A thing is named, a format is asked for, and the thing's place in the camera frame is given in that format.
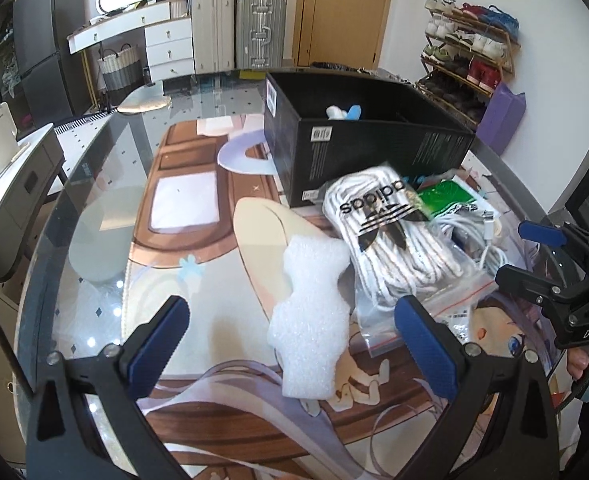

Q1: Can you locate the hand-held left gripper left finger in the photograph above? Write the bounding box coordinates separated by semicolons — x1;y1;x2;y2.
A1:
24;295;191;480

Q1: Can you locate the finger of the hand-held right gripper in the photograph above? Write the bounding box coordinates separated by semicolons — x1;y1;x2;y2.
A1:
494;264;589;320
517;220;589;271

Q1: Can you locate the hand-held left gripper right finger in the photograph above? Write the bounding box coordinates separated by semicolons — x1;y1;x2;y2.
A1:
394;295;560;480

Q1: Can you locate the clear zip bag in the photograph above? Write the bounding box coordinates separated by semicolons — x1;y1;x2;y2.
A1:
349;250;500;358

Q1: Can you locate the white cable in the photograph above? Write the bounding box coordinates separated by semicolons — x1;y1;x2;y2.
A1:
431;207;510;276

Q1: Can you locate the green packet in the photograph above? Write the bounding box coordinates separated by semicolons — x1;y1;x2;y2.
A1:
417;176;495;221

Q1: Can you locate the bag of white rope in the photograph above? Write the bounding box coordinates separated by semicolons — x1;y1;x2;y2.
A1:
323;161;467;311

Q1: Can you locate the white foam piece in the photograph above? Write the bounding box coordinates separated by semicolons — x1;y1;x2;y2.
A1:
267;233;351;402

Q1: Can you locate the black cardboard box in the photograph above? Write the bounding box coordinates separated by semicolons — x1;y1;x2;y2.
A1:
263;71;475;208

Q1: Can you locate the white and blue soft item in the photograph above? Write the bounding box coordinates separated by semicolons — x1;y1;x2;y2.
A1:
324;104;364;122

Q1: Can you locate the person's right hand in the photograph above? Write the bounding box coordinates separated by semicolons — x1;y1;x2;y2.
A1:
567;344;589;382

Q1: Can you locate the purple paper bag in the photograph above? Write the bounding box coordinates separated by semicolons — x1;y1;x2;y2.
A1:
475;82;526;153

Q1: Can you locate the wooden shoe rack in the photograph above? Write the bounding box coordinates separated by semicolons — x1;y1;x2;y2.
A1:
417;0;521;126

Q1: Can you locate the grey side cabinet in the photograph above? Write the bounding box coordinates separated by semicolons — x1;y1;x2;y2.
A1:
0;122;68;281

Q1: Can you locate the woven laundry basket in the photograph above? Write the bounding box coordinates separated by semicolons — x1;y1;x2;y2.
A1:
97;44;142;92

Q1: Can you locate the wooden door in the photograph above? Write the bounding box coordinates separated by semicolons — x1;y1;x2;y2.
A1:
292;0;397;68

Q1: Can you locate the white vanity desk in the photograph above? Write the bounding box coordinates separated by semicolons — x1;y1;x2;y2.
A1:
67;0;195;81

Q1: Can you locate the black refrigerator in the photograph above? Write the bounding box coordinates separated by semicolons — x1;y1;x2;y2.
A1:
12;0;98;128

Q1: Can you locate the white suitcase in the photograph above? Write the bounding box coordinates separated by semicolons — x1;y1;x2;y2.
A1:
191;0;236;75

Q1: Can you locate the silver suitcase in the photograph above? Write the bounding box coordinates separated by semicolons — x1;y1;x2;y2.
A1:
236;0;288;70

